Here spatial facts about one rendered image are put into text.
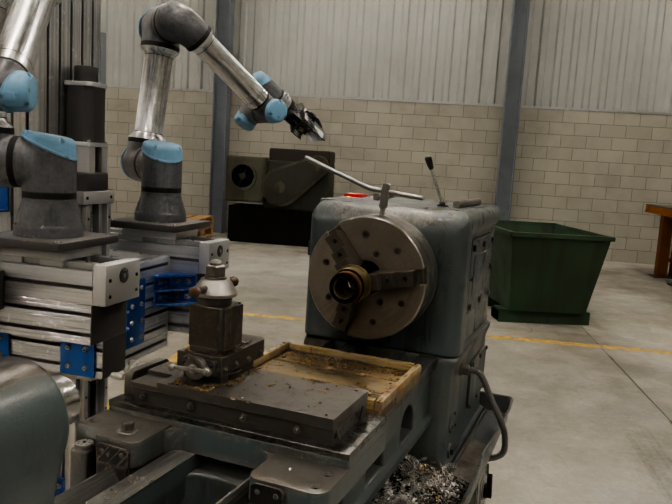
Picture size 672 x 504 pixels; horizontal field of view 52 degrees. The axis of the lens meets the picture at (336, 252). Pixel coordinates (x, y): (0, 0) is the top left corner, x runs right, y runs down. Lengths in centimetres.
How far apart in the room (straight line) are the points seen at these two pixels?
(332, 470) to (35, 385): 51
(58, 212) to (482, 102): 1059
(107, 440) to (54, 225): 61
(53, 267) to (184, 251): 50
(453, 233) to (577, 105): 1034
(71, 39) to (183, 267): 67
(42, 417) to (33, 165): 96
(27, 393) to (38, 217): 92
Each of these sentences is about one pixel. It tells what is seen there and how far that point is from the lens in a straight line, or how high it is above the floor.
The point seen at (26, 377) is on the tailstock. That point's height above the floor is 114.
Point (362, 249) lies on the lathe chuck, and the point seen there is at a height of 115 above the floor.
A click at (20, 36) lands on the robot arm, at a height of 157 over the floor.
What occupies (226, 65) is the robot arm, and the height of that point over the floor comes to 163.
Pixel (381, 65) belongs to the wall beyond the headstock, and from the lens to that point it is 1197.
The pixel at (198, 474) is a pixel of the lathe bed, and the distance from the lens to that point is 123.
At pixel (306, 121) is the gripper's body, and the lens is 244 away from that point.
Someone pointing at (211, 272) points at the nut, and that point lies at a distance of 123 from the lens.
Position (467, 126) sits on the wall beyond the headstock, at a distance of 1180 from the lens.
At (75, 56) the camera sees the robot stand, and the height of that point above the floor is 160.
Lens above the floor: 137
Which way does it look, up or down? 8 degrees down
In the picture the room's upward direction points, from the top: 4 degrees clockwise
